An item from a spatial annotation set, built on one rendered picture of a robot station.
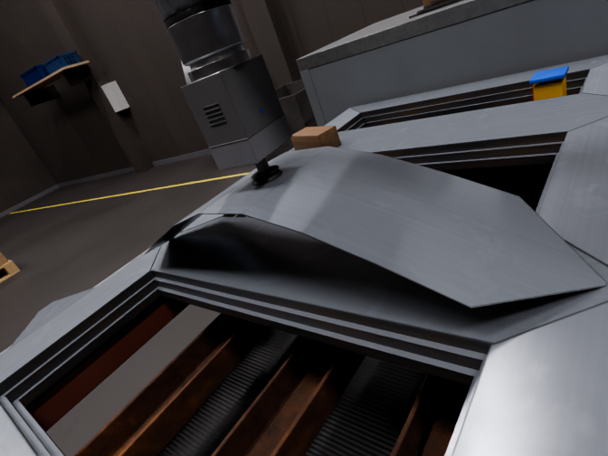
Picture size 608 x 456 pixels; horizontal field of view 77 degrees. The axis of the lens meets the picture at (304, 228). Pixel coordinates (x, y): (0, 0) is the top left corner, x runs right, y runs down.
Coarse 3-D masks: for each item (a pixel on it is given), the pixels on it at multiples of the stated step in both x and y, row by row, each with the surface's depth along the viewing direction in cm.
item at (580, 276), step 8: (576, 256) 35; (576, 264) 34; (584, 264) 34; (568, 272) 33; (576, 272) 33; (584, 272) 33; (592, 272) 33; (568, 280) 33; (576, 280) 33; (584, 280) 33; (592, 280) 33; (600, 280) 33; (568, 288) 32; (576, 288) 32; (584, 288) 32; (592, 288) 32
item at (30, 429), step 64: (192, 256) 67; (256, 256) 59; (320, 256) 52; (128, 320) 64; (256, 320) 51; (320, 320) 43; (384, 320) 38; (448, 320) 35; (512, 320) 33; (0, 384) 52; (448, 448) 28
